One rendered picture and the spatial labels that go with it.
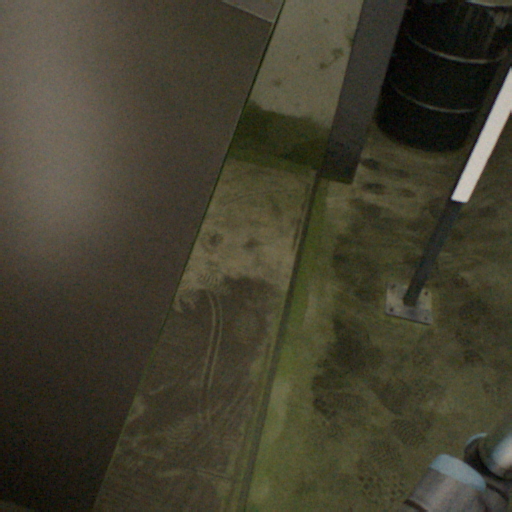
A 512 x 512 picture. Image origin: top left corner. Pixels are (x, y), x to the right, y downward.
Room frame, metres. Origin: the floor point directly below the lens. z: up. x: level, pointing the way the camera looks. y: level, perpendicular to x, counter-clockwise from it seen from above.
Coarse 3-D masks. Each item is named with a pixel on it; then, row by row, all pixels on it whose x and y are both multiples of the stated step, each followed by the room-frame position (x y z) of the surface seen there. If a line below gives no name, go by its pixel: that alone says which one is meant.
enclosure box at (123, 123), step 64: (0, 0) 0.52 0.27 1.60; (64, 0) 0.52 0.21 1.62; (128, 0) 0.52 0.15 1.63; (192, 0) 0.52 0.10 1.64; (256, 0) 0.54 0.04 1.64; (0, 64) 0.52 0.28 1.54; (64, 64) 0.52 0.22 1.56; (128, 64) 0.52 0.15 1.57; (192, 64) 0.52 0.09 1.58; (256, 64) 0.51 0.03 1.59; (0, 128) 0.52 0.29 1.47; (64, 128) 0.52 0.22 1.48; (128, 128) 0.52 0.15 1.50; (192, 128) 0.52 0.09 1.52; (0, 192) 0.53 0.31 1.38; (64, 192) 0.52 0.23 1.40; (128, 192) 0.52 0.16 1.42; (192, 192) 0.51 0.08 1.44; (0, 256) 0.53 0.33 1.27; (64, 256) 0.52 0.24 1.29; (128, 256) 0.52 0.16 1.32; (0, 320) 0.53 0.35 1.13; (64, 320) 0.52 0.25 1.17; (128, 320) 0.52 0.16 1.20; (0, 384) 0.53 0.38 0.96; (64, 384) 0.52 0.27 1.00; (128, 384) 0.52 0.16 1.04; (0, 448) 0.53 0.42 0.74; (64, 448) 0.52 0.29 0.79
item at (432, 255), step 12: (504, 72) 1.87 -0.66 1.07; (456, 180) 1.87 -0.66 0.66; (444, 204) 1.88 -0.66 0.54; (456, 204) 1.83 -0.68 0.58; (444, 216) 1.83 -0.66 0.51; (456, 216) 1.83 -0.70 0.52; (444, 228) 1.83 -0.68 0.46; (432, 240) 1.84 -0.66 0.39; (444, 240) 1.83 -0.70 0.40; (432, 252) 1.83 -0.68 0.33; (420, 264) 1.84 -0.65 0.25; (432, 264) 1.83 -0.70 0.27; (420, 276) 1.83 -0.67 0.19; (408, 288) 1.86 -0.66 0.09; (420, 288) 1.83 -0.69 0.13; (408, 300) 1.83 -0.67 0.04
